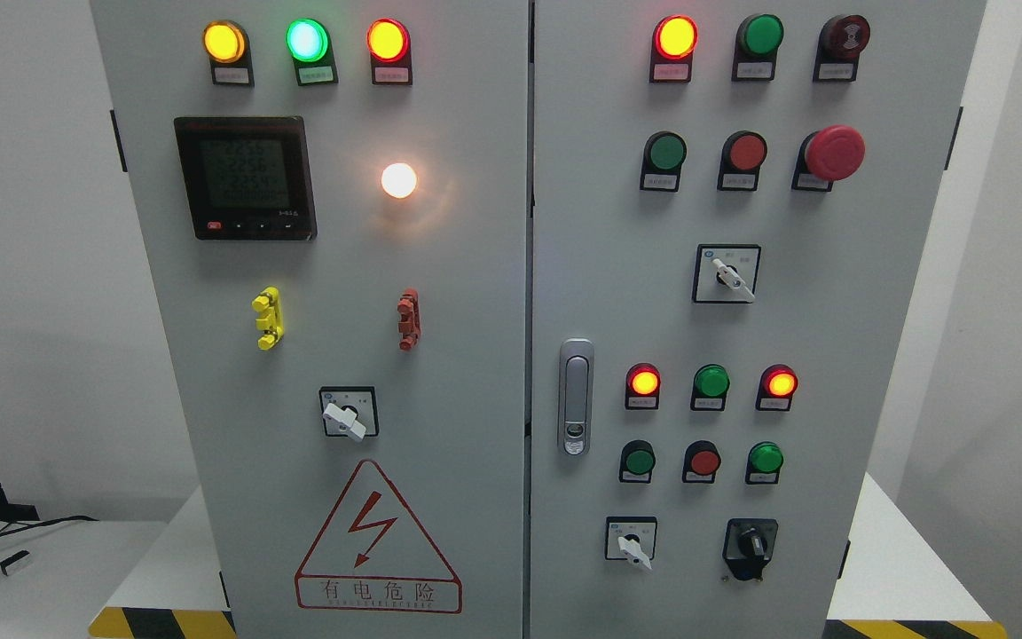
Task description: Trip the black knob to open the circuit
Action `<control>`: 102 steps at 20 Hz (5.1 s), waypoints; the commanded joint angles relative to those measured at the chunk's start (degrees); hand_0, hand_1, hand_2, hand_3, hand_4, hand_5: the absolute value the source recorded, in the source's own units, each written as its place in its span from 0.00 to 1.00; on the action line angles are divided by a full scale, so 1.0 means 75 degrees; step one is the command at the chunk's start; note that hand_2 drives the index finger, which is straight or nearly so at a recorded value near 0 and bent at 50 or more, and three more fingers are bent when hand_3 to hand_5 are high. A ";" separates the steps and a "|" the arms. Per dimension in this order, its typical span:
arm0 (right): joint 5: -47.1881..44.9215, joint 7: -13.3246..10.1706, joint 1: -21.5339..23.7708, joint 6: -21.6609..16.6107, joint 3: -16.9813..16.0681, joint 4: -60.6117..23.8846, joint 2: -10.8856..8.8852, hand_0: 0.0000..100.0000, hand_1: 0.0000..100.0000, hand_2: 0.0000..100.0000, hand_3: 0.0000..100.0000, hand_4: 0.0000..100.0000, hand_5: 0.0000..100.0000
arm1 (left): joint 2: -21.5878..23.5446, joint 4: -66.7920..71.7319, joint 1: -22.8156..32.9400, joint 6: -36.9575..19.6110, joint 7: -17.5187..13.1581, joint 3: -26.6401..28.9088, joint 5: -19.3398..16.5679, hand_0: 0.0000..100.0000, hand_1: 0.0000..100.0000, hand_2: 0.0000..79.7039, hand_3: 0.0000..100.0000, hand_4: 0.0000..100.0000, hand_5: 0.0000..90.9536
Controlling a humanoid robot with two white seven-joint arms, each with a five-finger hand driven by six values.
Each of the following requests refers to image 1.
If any red lamp middle left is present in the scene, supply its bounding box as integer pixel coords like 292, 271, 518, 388
625, 361, 661, 410

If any yellow indicator lamp top left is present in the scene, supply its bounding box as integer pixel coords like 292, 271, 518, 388
202, 20, 253, 86

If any red emergency stop mushroom button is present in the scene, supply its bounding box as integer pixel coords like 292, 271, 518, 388
791, 124, 867, 193

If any green unlit lamp top right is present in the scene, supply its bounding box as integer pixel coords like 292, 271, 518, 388
731, 13, 784, 82

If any red electric hazard warning sticker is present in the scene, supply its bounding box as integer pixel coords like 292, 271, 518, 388
295, 460, 463, 614

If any grey right cabinet door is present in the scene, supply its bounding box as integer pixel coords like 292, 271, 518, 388
528, 1, 986, 638

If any red terminal connector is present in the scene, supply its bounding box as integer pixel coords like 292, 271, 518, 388
397, 288, 422, 351

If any white selector switch lower right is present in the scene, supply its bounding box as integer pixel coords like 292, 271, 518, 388
604, 517, 658, 572

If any green push button lower right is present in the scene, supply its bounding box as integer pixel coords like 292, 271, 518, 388
743, 441, 784, 485

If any green lamp middle centre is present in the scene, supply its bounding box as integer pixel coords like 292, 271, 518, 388
690, 364, 730, 410

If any green push button upper row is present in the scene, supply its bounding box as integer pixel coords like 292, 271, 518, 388
640, 130, 687, 193

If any black rotary knob switch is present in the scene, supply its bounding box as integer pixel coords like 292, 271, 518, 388
722, 518, 779, 581

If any white glowing indicator lamp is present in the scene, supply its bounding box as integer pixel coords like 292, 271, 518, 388
381, 162, 419, 200

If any red push button lower centre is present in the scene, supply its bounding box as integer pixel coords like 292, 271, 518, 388
681, 440, 722, 483

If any yellow terminal connector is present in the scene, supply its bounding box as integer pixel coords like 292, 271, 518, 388
251, 286, 285, 351

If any black cable on table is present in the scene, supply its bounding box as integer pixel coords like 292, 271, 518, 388
0, 515, 99, 558

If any black digital power meter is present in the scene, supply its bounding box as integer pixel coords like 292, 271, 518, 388
174, 115, 317, 241

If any white selector switch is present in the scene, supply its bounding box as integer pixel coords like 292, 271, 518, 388
604, 517, 658, 572
693, 244, 761, 304

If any small black white adapter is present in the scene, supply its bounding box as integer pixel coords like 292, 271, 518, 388
0, 549, 33, 577

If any white selector switch left door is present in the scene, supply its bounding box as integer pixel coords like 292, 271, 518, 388
318, 387, 380, 442

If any white selector switch upper right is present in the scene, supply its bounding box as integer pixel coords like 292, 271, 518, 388
693, 244, 761, 304

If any grey left cabinet door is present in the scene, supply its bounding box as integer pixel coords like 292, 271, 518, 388
90, 1, 529, 638

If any red lit lamp top right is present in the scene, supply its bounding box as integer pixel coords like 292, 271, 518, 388
649, 13, 699, 83

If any red push button upper row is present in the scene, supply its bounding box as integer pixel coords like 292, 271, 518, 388
717, 130, 767, 193

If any red indicator lamp top left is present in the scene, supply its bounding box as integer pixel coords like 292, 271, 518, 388
366, 18, 413, 85

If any silver door latch handle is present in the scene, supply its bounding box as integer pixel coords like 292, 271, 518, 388
557, 338, 594, 456

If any red lamp middle right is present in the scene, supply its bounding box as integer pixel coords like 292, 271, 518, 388
755, 364, 799, 412

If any green indicator lamp top left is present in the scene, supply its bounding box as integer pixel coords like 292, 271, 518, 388
285, 18, 338, 86

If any grey cabinet door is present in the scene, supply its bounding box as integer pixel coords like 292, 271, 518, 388
90, 1, 529, 638
528, 1, 986, 638

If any green push button lower left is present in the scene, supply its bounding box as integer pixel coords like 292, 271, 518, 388
619, 439, 656, 483

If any dark red buzzer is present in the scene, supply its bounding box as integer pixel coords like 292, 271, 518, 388
812, 13, 871, 83

